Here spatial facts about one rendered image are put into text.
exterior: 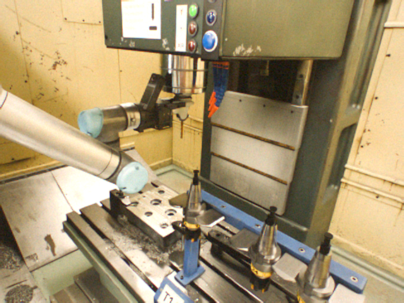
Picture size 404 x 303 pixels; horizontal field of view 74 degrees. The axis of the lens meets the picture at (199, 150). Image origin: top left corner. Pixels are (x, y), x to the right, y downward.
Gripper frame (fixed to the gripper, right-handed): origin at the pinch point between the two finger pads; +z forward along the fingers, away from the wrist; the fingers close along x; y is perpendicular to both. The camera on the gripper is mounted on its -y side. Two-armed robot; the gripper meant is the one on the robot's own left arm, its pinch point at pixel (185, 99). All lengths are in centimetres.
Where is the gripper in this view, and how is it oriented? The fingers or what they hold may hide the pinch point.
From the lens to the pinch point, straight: 92.9
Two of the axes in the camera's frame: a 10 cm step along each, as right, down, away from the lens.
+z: 7.0, -2.5, 6.7
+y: -0.4, 9.2, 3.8
